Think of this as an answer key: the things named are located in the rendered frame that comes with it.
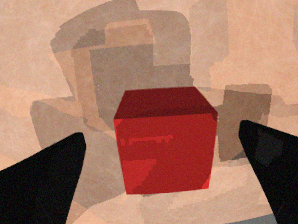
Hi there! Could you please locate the red block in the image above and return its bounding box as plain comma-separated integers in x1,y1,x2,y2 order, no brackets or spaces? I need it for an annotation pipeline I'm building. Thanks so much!
113,87,218,194

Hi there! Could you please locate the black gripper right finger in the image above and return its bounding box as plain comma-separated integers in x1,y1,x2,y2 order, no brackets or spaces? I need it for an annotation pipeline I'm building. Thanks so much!
238,120,298,224

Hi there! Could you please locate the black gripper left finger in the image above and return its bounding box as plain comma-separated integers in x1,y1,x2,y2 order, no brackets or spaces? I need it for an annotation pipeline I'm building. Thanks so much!
0,132,86,224

